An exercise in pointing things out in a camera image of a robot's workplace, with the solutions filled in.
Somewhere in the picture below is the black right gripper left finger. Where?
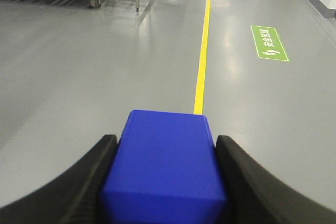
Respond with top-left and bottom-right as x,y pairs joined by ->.
1,135 -> 117,223

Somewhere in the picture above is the green floor safety sign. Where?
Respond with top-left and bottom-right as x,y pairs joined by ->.
250,25 -> 289,62

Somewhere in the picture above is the small blue plastic block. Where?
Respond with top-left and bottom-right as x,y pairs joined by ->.
99,110 -> 231,223

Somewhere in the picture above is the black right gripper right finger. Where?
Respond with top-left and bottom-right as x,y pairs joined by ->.
215,135 -> 335,223

